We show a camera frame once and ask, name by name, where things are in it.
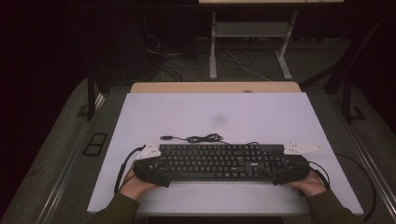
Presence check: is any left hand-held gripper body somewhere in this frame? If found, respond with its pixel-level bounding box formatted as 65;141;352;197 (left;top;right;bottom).
133;142;166;186

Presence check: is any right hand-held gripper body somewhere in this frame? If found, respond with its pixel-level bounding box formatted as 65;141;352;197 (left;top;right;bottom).
276;142;323;184

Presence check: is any black keyboard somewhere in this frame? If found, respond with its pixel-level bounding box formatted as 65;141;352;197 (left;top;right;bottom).
155;143;290;183

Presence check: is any person's left hand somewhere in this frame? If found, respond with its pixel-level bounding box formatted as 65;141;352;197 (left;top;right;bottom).
119;161;158;201

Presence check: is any person's right hand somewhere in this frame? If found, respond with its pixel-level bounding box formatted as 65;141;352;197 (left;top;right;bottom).
284;170;328;198

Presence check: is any black floor socket plate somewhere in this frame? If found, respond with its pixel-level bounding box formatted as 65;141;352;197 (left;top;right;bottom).
82;133;108;157

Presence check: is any black metal stand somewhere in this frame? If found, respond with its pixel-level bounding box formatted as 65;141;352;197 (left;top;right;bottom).
86;70;106;122
300;12;396;124

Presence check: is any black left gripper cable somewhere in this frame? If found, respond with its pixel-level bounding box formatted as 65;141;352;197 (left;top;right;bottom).
113;144;147;193

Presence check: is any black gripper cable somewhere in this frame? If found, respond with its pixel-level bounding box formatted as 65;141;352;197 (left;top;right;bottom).
307;161;332;191
113;144;147;193

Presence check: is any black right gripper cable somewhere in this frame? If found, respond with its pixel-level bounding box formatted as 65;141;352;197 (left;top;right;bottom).
307;161;332;191

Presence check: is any black keyboard cable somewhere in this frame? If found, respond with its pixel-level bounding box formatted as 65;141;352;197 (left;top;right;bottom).
160;133;261;147

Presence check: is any metal floor rail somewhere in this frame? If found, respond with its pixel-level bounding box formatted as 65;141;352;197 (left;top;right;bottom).
36;92;106;224
329;92;396;216

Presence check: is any long black floor cable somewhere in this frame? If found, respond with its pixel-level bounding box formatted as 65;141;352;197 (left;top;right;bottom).
334;152;377;222

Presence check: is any bundle of black floor cables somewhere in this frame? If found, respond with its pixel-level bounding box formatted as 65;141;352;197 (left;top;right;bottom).
146;34;210;82

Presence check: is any white floor cable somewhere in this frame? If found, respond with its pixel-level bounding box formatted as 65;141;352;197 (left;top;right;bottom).
223;49;273;82

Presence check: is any grey metal desk frame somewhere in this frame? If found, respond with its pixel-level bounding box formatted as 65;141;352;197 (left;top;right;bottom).
208;10;299;81

